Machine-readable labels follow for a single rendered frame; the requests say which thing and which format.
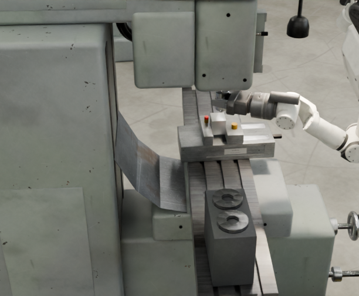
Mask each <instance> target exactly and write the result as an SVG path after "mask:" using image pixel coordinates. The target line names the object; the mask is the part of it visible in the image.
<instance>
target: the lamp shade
mask: <svg viewBox="0 0 359 296"><path fill-rule="evenodd" d="M309 29H310V26H309V21H308V19H307V18H306V17H304V16H303V15H302V16H297V15H295V16H293V17H291V18H290V20H289V22H288V24H287V32H286V34H287V35H288V36H289V37H292V38H299V39H300V38H306V37H308V35H309Z"/></svg>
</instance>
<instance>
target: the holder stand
mask: <svg viewBox="0 0 359 296"><path fill-rule="evenodd" d="M204 238H205V244H206V251H207V255H208V262H209V268H210V272H211V279H212V285H213V287H220V286H229V285H246V284H253V280H254V272H255V257H256V242H257V234H256V230H255V226H254V223H253V220H252V215H251V213H250V208H249V205H248V201H247V198H246V193H245V189H243V188H242V189H220V190H206V191H205V224H204Z"/></svg>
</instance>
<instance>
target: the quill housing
mask: <svg viewBox="0 0 359 296"><path fill-rule="evenodd" d="M257 8H258V1H257V0H197V1H195V80H194V86H195V87H196V89H197V90H199V91H202V92H209V91H234V90H248V89H250V87H251V86H252V83H253V66H254V55H255V37H256V18H257Z"/></svg>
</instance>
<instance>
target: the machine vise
mask: <svg viewBox="0 0 359 296"><path fill-rule="evenodd" d="M205 116H208V115H205ZM241 127H242V130H243V134H244V139H243V143H241V144H227V141H226V137H225V135H224V134H218V135H213V134H212V129H211V124H210V121H209V122H208V123H205V122H204V116H199V125H186V126H178V127H177V133H178V147H179V155H180V159H181V163H183V162H204V161H215V160H235V159H255V158H266V157H274V154H275V140H274V138H273V135H272V132H271V130H270V127H269V124H268V122H267V121H264V122H242V123H241Z"/></svg>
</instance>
